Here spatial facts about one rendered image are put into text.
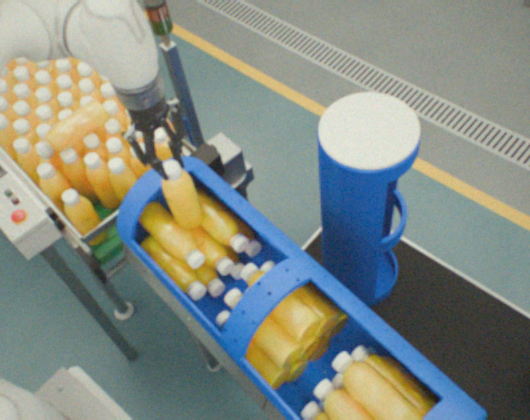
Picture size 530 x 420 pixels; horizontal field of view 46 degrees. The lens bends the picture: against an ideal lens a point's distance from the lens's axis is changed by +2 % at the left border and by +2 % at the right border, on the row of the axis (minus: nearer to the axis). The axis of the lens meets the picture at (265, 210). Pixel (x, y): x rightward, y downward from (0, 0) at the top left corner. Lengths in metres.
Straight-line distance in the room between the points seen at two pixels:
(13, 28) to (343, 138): 0.94
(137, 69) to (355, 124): 0.84
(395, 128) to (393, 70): 1.65
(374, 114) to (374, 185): 0.21
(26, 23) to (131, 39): 0.17
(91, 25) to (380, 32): 2.70
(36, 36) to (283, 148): 2.07
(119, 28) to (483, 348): 1.81
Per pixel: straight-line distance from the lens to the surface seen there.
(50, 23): 1.12
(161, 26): 1.90
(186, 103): 2.12
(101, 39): 1.04
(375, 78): 3.35
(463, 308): 2.48
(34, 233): 1.69
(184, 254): 1.46
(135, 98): 1.13
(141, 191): 1.47
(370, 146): 1.71
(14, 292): 2.97
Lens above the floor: 2.36
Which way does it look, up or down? 56 degrees down
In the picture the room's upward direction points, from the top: 10 degrees counter-clockwise
